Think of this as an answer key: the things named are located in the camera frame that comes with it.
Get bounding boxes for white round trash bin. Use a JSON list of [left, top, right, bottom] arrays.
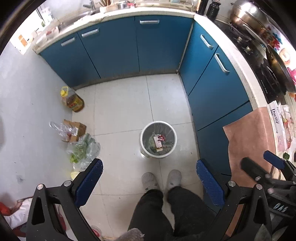
[[139, 121, 178, 159]]

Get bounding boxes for blue kitchen cabinets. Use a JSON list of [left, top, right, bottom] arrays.
[[40, 15, 252, 176]]

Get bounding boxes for red white plastic bag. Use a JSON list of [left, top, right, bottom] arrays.
[[0, 196, 68, 238]]

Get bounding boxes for pink cloth mat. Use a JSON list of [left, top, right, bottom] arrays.
[[223, 107, 276, 187]]

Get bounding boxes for person legs in black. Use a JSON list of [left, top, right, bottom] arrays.
[[127, 186, 217, 241]]

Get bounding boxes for right grey slipper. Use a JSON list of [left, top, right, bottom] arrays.
[[166, 169, 182, 191]]

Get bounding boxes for grey slipper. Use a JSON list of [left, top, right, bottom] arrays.
[[142, 172, 159, 191], [166, 169, 182, 191]]

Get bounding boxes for white Doctor box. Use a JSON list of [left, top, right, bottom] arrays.
[[267, 100, 287, 152]]

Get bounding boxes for left grey slipper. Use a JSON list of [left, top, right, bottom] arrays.
[[142, 172, 159, 191]]

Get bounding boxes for black gas stove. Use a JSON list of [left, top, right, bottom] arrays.
[[214, 20, 287, 105]]

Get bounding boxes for clear bag of greens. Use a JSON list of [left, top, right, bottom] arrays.
[[66, 133, 100, 172]]

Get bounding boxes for clear plastic bag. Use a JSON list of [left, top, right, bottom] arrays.
[[49, 121, 78, 142]]

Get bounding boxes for brown cardboard box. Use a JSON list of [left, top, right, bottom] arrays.
[[63, 120, 86, 143]]

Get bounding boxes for black wok pan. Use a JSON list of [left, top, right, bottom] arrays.
[[241, 22, 296, 95]]

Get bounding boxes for yellow cooking oil bottle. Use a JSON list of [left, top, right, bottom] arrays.
[[60, 86, 84, 113]]

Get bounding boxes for steel pot with lid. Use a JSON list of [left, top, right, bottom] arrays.
[[230, 1, 269, 34]]

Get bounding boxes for dark soy sauce bottle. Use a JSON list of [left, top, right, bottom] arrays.
[[197, 0, 208, 16]]

